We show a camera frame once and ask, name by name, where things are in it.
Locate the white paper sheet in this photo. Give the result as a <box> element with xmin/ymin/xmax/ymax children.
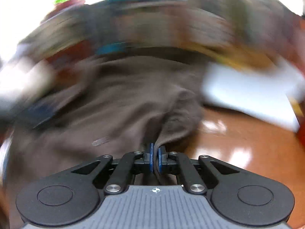
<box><xmin>201</xmin><ymin>61</ymin><xmax>304</xmax><ymax>132</ymax></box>

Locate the brown garment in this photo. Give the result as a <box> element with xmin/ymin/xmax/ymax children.
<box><xmin>5</xmin><ymin>56</ymin><xmax>202</xmax><ymax>228</ymax></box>

